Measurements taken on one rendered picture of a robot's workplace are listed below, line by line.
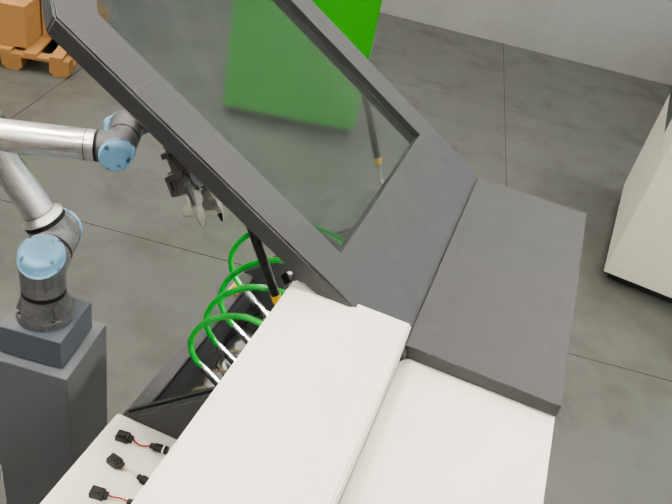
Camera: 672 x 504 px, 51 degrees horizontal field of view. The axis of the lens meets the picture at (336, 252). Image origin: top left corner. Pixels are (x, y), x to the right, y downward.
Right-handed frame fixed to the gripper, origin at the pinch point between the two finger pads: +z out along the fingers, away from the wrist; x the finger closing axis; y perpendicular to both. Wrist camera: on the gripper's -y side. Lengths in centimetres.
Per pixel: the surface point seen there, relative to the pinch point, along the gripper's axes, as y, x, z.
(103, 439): 22, 37, 38
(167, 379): 22.5, 12.3, 33.8
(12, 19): 276, -212, -192
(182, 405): 3.2, 29.0, 36.7
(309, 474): -54, 67, 39
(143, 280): 148, -113, 9
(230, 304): 21.9, -20.0, 23.7
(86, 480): 20, 46, 43
